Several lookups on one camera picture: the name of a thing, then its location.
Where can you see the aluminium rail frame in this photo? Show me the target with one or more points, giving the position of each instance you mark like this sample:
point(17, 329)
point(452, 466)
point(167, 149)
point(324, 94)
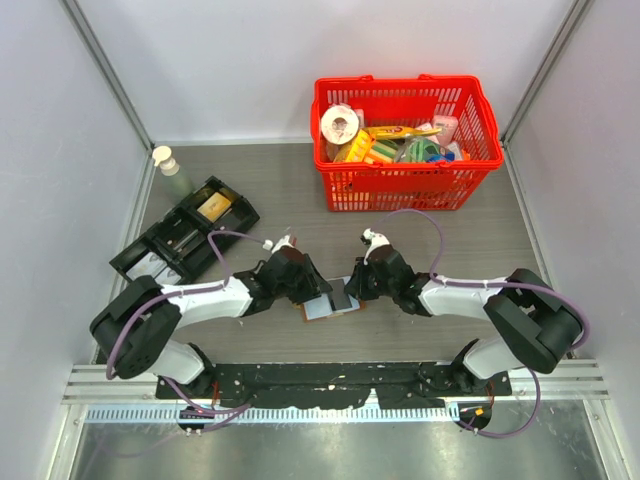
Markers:
point(148, 399)

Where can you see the brown leather card holder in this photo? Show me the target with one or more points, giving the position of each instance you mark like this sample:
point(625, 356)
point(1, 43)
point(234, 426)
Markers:
point(319, 308)

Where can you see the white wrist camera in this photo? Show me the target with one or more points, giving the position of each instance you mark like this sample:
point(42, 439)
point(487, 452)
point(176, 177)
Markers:
point(288, 240)
point(372, 240)

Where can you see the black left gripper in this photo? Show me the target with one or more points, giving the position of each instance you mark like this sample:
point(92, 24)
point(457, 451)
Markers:
point(314, 283)

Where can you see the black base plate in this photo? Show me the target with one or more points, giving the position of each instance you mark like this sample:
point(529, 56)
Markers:
point(338, 386)

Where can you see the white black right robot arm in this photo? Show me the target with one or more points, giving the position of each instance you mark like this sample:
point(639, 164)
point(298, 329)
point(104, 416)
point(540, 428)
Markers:
point(535, 327)

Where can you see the blue packet in basket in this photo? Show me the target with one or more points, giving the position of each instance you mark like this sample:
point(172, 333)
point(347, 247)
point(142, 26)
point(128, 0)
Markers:
point(446, 157)

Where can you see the pink white box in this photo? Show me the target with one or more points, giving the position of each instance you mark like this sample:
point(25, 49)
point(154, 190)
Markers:
point(447, 126)

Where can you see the black credit card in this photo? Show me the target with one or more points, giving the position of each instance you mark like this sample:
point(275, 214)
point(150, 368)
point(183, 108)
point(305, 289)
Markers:
point(339, 300)

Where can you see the gold card in tray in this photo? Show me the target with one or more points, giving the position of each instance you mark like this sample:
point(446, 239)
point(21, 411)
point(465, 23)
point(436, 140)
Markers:
point(214, 207)

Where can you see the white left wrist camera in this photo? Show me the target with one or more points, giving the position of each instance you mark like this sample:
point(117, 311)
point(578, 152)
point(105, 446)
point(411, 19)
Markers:
point(288, 240)

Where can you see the green soap pump bottle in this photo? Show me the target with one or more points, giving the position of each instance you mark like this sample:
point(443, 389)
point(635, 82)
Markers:
point(177, 183)

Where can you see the red plastic shopping basket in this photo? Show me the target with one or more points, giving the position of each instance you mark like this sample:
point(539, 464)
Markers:
point(351, 187)

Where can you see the yellow snack packet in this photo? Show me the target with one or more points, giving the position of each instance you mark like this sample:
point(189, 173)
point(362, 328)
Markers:
point(398, 132)

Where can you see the yellow green sponge pack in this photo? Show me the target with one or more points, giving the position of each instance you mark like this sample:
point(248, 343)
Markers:
point(379, 152)

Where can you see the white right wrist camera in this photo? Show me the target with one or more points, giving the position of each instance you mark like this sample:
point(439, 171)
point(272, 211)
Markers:
point(372, 240)

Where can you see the black card organizer tray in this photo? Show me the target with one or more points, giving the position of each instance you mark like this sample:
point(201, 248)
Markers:
point(180, 236)

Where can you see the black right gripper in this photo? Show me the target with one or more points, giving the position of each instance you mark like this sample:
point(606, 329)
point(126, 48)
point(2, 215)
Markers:
point(357, 286)

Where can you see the green round package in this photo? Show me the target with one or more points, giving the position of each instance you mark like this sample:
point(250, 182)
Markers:
point(418, 150)

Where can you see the silver card in tray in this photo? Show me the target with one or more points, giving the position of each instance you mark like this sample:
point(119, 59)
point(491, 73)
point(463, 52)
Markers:
point(151, 264)
point(169, 275)

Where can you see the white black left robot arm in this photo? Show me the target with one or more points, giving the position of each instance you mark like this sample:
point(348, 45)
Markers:
point(135, 330)

